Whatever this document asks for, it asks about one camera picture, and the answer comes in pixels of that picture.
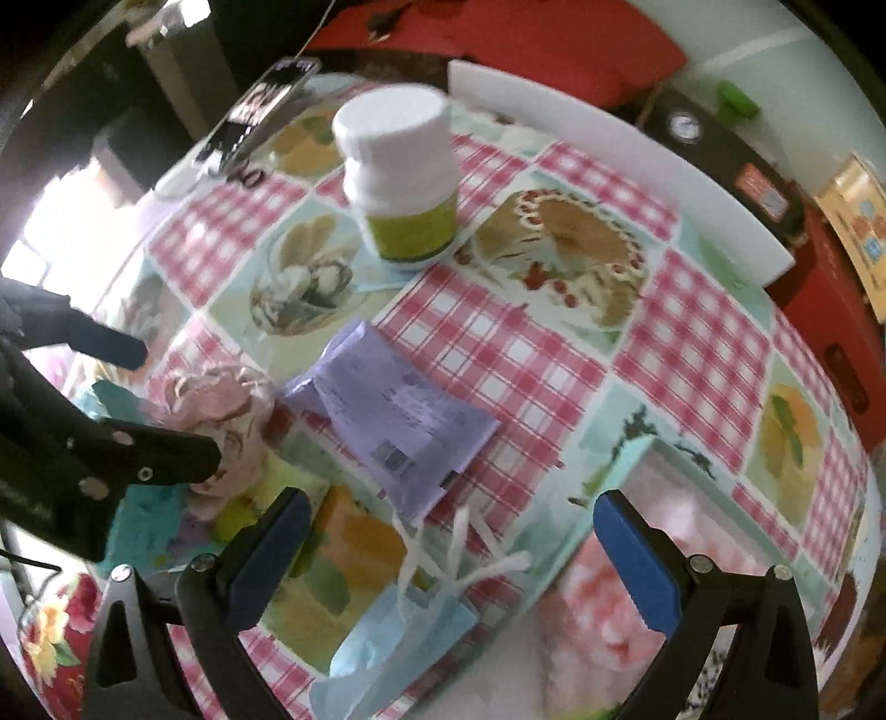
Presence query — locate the turquoise cloth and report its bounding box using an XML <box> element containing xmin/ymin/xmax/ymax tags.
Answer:
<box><xmin>90</xmin><ymin>380</ymin><xmax>191</xmax><ymax>558</ymax></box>

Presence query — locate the leopard print scrunchie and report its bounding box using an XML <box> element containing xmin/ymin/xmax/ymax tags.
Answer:
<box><xmin>682</xmin><ymin>644</ymin><xmax>736</xmax><ymax>720</ymax></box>

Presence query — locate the black smartphone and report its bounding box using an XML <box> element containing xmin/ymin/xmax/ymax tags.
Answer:
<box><xmin>197</xmin><ymin>59</ymin><xmax>323</xmax><ymax>171</ymax></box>

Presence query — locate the white charging cable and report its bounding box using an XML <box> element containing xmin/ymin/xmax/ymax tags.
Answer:
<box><xmin>297</xmin><ymin>0</ymin><xmax>342</xmax><ymax>63</ymax></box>

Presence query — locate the purple packet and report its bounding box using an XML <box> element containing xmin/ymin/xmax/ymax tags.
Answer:
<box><xmin>282</xmin><ymin>320</ymin><xmax>501</xmax><ymax>523</ymax></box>

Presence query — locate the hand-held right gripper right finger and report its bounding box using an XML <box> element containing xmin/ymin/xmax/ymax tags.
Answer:
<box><xmin>593</xmin><ymin>489</ymin><xmax>821</xmax><ymax>720</ymax></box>

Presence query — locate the white board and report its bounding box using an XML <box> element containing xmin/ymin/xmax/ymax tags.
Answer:
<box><xmin>446</xmin><ymin>61</ymin><xmax>796</xmax><ymax>288</ymax></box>

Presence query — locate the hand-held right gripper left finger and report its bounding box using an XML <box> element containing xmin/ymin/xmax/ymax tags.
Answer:
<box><xmin>81</xmin><ymin>486</ymin><xmax>312</xmax><ymax>720</ymax></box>

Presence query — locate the red bag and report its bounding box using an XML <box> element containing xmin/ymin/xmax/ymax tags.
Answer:
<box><xmin>305</xmin><ymin>0</ymin><xmax>689</xmax><ymax>108</ymax></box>

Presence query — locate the white bottle with green label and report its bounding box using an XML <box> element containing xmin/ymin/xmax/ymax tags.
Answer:
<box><xmin>332</xmin><ymin>86</ymin><xmax>459</xmax><ymax>268</ymax></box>

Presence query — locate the green dumbbell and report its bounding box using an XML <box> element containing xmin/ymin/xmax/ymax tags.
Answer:
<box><xmin>716</xmin><ymin>81</ymin><xmax>759</xmax><ymax>120</ymax></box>

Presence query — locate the yellow-green cloth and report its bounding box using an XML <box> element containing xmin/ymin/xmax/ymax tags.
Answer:
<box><xmin>218</xmin><ymin>460</ymin><xmax>328</xmax><ymax>575</ymax></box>

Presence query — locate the black case with gauge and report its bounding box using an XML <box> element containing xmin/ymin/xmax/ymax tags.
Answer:
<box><xmin>637</xmin><ymin>86</ymin><xmax>807</xmax><ymax>243</ymax></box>

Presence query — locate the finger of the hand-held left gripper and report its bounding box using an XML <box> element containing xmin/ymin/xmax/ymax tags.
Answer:
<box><xmin>68</xmin><ymin>417</ymin><xmax>223</xmax><ymax>501</ymax></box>
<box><xmin>0</xmin><ymin>277</ymin><xmax>148</xmax><ymax>369</ymax></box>

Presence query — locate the pink fabric flower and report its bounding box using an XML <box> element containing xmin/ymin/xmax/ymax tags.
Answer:
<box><xmin>145</xmin><ymin>367</ymin><xmax>278</xmax><ymax>520</ymax></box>

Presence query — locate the printed checkered tablecloth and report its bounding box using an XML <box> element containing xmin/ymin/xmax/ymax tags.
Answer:
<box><xmin>69</xmin><ymin>69</ymin><xmax>874</xmax><ymax>720</ymax></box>

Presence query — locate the blue face mask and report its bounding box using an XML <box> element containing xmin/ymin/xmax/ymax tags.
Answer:
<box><xmin>309</xmin><ymin>508</ymin><xmax>534</xmax><ymax>720</ymax></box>

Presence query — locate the red cardboard box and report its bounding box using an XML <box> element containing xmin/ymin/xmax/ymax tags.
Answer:
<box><xmin>768</xmin><ymin>208</ymin><xmax>886</xmax><ymax>444</ymax></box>

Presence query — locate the floral cloth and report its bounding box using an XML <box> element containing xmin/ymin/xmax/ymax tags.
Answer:
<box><xmin>17</xmin><ymin>574</ymin><xmax>105</xmax><ymax>702</ymax></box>

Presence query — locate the orange gift box with handle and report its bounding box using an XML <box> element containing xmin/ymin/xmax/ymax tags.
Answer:
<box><xmin>813</xmin><ymin>156</ymin><xmax>886</xmax><ymax>316</ymax></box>

